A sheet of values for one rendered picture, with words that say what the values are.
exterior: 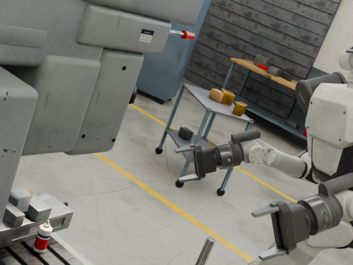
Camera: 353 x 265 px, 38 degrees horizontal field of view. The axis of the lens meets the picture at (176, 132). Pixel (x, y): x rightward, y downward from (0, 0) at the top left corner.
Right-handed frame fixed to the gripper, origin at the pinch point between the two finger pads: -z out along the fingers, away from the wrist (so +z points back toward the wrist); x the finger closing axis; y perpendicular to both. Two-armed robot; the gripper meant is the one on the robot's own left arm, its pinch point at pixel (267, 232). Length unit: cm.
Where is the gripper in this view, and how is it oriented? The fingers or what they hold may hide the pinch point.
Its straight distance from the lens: 122.5
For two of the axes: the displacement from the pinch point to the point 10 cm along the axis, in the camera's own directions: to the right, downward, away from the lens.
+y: 3.9, 1.1, -9.1
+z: 9.0, -2.5, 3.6
